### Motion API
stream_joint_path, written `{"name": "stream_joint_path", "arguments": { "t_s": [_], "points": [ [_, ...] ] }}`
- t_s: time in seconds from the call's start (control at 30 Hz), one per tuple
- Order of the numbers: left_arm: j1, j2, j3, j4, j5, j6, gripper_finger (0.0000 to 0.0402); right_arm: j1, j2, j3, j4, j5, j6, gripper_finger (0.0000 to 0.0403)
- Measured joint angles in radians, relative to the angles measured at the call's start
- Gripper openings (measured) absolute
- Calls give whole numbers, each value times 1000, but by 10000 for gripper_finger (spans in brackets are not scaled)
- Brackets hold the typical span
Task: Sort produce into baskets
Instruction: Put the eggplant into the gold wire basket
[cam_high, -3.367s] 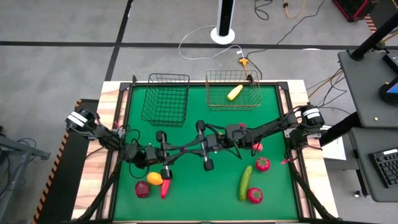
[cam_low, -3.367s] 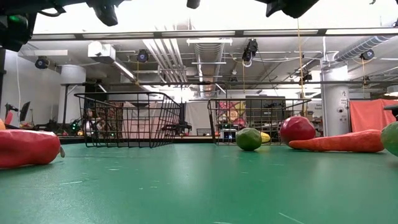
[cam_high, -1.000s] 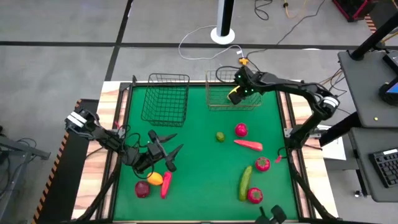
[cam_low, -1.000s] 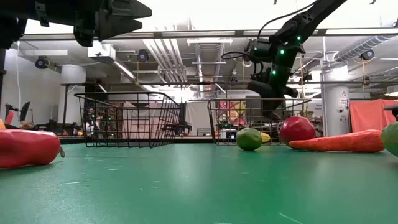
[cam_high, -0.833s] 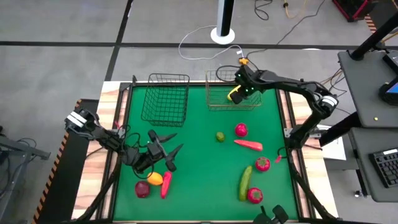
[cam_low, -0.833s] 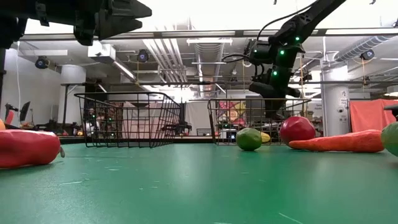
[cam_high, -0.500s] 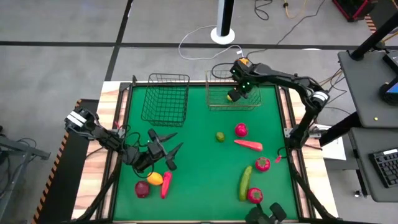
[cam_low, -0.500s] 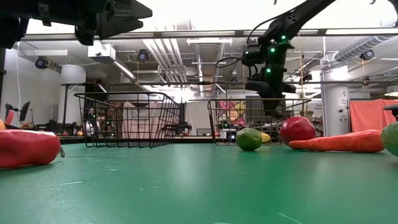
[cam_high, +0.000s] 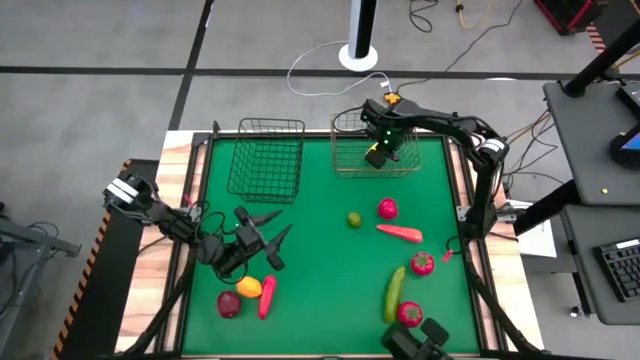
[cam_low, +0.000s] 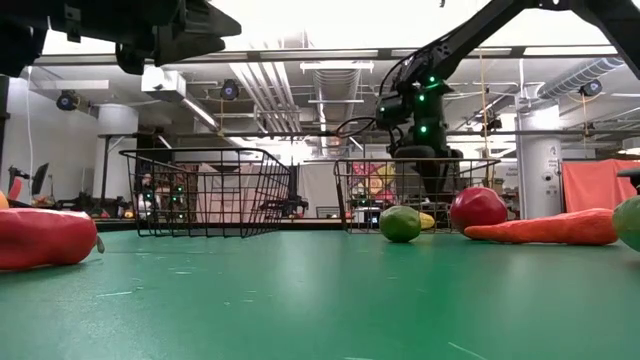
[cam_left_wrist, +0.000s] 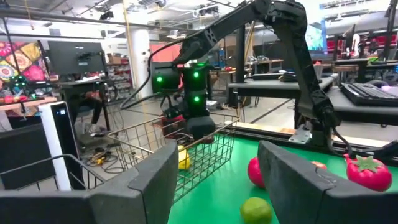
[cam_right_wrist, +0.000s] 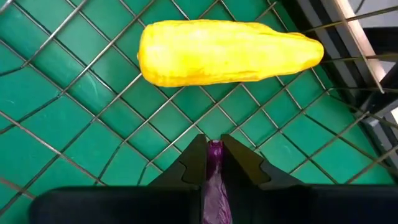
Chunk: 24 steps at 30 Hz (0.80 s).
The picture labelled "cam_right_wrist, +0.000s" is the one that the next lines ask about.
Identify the black table frame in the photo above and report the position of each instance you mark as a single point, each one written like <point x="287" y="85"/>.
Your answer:
<point x="311" y="18"/>

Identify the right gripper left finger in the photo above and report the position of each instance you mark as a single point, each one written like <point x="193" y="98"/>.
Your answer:
<point x="189" y="168"/>

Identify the purple eggplant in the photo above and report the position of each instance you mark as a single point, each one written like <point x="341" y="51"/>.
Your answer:
<point x="215" y="186"/>

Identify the yellow corn cob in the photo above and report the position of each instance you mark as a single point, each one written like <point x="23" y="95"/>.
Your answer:
<point x="217" y="53"/>

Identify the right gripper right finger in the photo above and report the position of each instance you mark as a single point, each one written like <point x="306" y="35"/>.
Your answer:
<point x="239" y="168"/>

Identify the green table mat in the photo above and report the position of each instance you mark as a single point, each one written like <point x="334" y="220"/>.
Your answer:
<point x="46" y="93"/>

